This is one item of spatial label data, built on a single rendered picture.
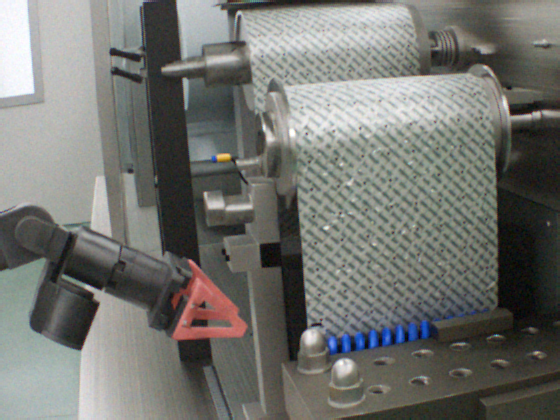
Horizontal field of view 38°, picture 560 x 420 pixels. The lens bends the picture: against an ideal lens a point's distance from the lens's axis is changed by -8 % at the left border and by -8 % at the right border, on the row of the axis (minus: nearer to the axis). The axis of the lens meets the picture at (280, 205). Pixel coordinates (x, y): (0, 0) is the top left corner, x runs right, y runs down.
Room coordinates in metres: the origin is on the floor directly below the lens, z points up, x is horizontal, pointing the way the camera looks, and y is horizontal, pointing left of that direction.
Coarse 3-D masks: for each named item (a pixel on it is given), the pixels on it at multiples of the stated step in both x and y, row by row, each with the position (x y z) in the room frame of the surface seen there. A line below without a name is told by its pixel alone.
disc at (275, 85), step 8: (272, 80) 0.97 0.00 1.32; (272, 88) 0.98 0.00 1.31; (280, 88) 0.94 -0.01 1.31; (280, 96) 0.94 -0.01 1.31; (288, 104) 0.92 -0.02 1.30; (288, 112) 0.91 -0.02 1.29; (288, 120) 0.91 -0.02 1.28; (288, 128) 0.91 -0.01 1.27; (288, 136) 0.91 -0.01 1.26; (288, 144) 0.91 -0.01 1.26; (296, 152) 0.90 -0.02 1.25; (296, 160) 0.90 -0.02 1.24; (296, 168) 0.90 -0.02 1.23; (296, 176) 0.90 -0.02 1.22; (296, 184) 0.91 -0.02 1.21; (288, 192) 0.93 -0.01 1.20; (296, 192) 0.92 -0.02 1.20; (280, 200) 0.99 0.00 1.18; (288, 200) 0.94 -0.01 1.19; (288, 208) 0.95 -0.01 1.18
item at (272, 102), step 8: (480, 80) 1.00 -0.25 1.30; (488, 88) 0.98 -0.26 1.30; (272, 96) 0.96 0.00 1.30; (488, 96) 0.97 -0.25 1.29; (272, 104) 0.96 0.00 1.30; (280, 104) 0.94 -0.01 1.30; (496, 104) 0.97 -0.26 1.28; (280, 112) 0.93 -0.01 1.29; (496, 112) 0.96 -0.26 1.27; (280, 120) 0.92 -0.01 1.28; (496, 120) 0.96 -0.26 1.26; (280, 128) 0.92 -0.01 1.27; (496, 128) 0.96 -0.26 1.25; (280, 136) 0.93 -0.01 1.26; (496, 136) 0.96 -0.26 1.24; (496, 144) 0.96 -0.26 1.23; (288, 152) 0.91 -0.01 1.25; (496, 152) 0.96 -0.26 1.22; (288, 160) 0.92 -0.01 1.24; (496, 160) 0.97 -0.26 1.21; (288, 168) 0.92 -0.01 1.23; (280, 176) 0.95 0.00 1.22; (288, 176) 0.92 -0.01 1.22; (280, 184) 0.95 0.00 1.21; (288, 184) 0.93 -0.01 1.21; (280, 192) 0.96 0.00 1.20
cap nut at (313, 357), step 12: (312, 336) 0.83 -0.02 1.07; (300, 348) 0.84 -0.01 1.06; (312, 348) 0.83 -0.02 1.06; (324, 348) 0.84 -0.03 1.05; (300, 360) 0.84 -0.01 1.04; (312, 360) 0.83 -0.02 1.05; (324, 360) 0.83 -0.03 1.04; (300, 372) 0.83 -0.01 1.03; (312, 372) 0.82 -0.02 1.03; (324, 372) 0.83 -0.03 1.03
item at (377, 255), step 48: (336, 192) 0.92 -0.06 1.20; (384, 192) 0.93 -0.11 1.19; (432, 192) 0.94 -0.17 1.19; (480, 192) 0.95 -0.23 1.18; (336, 240) 0.92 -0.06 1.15; (384, 240) 0.93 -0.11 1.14; (432, 240) 0.94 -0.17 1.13; (480, 240) 0.95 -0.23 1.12; (336, 288) 0.92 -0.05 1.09; (384, 288) 0.93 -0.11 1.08; (432, 288) 0.94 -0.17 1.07; (480, 288) 0.95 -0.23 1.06; (336, 336) 0.92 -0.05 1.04
